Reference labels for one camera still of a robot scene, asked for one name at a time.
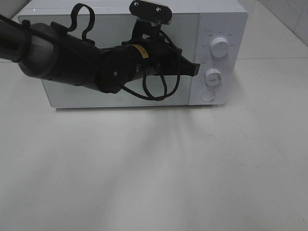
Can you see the white round door button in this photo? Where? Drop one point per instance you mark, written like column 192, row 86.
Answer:
column 208, row 96

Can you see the white microwave knob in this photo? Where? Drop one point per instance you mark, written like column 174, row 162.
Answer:
column 213, row 77
column 219, row 46

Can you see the white microwave oven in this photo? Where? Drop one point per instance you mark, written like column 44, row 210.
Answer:
column 216, row 18

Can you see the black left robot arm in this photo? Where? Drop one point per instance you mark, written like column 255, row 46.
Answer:
column 50, row 53

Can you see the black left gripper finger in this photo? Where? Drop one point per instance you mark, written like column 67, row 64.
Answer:
column 188, row 68

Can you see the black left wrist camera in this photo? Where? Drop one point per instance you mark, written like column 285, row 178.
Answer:
column 151, row 11

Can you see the white microwave door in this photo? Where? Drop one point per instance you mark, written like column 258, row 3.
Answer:
column 109, row 31

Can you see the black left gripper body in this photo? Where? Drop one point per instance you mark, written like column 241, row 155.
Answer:
column 160, row 55

